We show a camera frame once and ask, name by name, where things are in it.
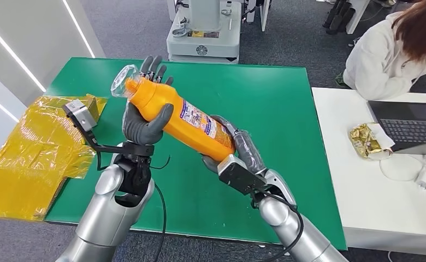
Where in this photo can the dark grey laptop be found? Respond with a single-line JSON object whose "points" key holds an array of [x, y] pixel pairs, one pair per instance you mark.
{"points": [[408, 126]]}

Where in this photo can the white furniture panel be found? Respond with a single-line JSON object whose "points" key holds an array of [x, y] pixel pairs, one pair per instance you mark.
{"points": [[264, 12]]}

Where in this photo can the grey wheeled machine base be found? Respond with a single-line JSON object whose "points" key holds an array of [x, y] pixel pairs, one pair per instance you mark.
{"points": [[205, 43]]}

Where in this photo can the dark green bag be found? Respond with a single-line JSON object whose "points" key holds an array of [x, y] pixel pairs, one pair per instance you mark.
{"points": [[342, 81]]}

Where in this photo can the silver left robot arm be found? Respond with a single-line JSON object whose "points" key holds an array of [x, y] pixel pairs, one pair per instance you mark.
{"points": [[111, 213]]}

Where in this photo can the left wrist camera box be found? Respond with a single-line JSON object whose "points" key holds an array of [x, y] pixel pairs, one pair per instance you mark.
{"points": [[81, 114]]}

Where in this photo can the gold foil snack wrapper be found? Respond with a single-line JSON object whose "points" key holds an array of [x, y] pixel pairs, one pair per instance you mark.
{"points": [[365, 141]]}

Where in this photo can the white charger plug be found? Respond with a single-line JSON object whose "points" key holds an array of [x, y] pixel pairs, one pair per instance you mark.
{"points": [[424, 180]]}

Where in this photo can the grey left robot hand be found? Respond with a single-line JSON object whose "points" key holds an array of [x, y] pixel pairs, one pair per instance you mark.
{"points": [[140, 130]]}

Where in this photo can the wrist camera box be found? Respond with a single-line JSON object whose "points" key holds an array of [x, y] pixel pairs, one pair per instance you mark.
{"points": [[81, 114], [234, 173]]}

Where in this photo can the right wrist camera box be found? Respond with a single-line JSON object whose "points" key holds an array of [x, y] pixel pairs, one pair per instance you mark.
{"points": [[234, 173]]}

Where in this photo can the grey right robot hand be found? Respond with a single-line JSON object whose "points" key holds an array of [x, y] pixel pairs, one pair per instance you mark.
{"points": [[249, 148]]}

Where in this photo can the orange plastic bottle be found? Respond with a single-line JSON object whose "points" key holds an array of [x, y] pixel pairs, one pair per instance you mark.
{"points": [[177, 119]]}

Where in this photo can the yellow taped cardboard box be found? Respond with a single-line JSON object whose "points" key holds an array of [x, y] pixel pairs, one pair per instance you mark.
{"points": [[28, 159]]}

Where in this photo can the white desk leg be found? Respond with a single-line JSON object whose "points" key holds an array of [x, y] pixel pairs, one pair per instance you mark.
{"points": [[356, 11]]}

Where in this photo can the person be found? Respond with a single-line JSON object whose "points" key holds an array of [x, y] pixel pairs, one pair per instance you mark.
{"points": [[376, 65]]}

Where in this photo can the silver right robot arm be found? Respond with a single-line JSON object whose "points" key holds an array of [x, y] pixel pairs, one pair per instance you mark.
{"points": [[300, 231]]}

